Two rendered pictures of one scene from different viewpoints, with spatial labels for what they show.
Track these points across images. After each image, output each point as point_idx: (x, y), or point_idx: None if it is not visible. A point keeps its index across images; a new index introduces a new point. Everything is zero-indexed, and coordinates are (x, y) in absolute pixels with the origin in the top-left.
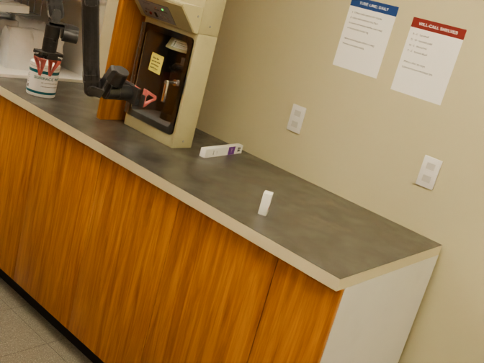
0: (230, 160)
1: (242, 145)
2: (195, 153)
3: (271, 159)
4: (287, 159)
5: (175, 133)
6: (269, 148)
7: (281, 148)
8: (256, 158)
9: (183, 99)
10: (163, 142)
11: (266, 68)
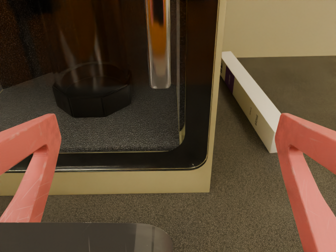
0: (285, 104)
1: (229, 51)
2: (252, 152)
3: (270, 47)
4: (307, 34)
5: (212, 152)
6: (261, 29)
7: (292, 19)
8: (254, 60)
9: (224, 18)
10: (167, 190)
11: None
